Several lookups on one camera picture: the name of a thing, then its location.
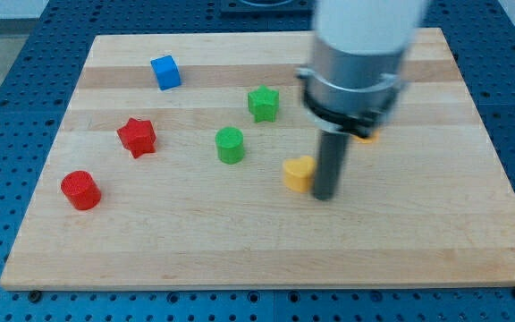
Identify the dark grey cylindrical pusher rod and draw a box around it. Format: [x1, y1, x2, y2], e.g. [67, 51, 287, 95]
[312, 131, 350, 200]

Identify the yellow hexagon block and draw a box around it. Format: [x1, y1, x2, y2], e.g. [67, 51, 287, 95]
[352, 131, 379, 144]

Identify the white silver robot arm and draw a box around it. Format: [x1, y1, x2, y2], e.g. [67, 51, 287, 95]
[297, 0, 430, 200]

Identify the green star block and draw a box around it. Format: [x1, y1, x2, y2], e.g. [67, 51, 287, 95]
[248, 85, 279, 123]

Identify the red star block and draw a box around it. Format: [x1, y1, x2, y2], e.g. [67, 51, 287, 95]
[116, 118, 156, 158]

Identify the yellow heart block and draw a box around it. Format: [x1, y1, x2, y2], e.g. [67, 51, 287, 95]
[283, 156, 317, 193]

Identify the green cylinder block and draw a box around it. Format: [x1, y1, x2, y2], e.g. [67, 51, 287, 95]
[215, 127, 245, 165]

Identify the wooden board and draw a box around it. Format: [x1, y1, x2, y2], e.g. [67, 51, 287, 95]
[0, 28, 515, 291]

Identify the blue cube block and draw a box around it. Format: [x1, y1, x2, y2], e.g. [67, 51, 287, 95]
[150, 55, 182, 90]

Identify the red cylinder block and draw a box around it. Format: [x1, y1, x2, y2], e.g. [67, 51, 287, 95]
[60, 170, 102, 210]

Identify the blue perforated table plate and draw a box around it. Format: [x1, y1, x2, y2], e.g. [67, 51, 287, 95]
[0, 0, 515, 321]

